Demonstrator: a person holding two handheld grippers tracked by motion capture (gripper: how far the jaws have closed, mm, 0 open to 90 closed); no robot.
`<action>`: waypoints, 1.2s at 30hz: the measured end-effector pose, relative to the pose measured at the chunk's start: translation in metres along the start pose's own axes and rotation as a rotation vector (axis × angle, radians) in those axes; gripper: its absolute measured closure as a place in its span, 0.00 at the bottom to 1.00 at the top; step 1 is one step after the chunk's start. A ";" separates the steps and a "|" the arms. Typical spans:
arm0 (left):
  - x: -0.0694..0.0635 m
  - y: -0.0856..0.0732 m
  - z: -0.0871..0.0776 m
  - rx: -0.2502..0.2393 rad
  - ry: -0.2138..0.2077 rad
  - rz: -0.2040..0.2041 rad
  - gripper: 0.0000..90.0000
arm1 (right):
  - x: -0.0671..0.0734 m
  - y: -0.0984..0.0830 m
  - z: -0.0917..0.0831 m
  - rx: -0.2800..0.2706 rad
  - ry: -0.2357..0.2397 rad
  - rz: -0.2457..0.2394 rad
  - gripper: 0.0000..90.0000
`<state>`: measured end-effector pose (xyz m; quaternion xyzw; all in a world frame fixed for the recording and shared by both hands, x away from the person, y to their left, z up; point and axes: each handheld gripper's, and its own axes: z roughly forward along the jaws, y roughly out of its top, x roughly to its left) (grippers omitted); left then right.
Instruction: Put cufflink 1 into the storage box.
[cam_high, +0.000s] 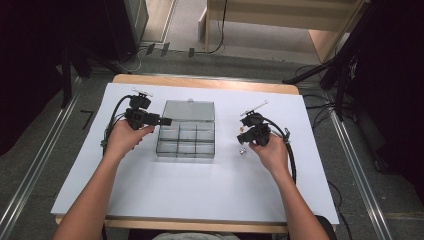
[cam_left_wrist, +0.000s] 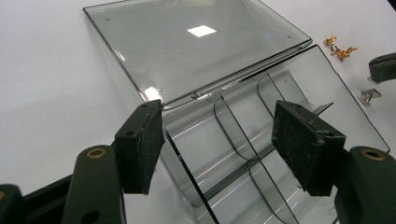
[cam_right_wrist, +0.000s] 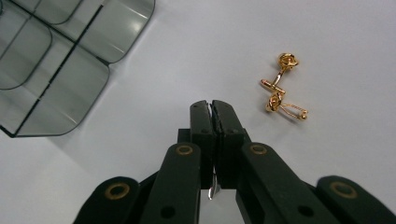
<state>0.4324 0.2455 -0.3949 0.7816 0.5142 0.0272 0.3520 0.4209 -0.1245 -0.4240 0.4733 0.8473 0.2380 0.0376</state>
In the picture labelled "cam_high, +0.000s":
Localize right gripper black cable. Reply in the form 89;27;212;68
261;117;298;185

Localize wooden table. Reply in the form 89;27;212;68
54;73;338;234

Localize white table sheet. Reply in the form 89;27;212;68
50;82;340;225

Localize metal floor rail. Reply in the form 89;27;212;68
328;109;394;240
0;76;83;234

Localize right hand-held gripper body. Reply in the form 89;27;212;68
239;100;270;148

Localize dark curtain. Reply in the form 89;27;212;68
0;0;111;156
346;0;424;201

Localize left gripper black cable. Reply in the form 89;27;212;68
100;94;134;156

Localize person's grey clothing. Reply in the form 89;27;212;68
151;232;241;240

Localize hanging black cable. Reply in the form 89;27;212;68
194;0;229;56

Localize light wooden shelf unit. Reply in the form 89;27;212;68
198;0;371;64

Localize black floor cables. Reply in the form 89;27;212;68
296;64;338;131

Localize black chair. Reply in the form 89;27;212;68
314;214;338;240

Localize black metal stand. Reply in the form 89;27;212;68
61;46;98;109

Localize dark cabinet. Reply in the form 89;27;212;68
103;0;149;63

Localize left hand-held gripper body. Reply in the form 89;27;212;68
125;88;162;130

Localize person's left hand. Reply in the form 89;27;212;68
105;119;156;162

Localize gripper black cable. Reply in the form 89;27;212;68
261;117;298;185
100;94;134;156

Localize clear grey compartment box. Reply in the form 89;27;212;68
155;99;216;159

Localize black tripod stand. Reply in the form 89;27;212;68
282;0;381;121

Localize person's right hand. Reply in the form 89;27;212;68
249;134;292;179

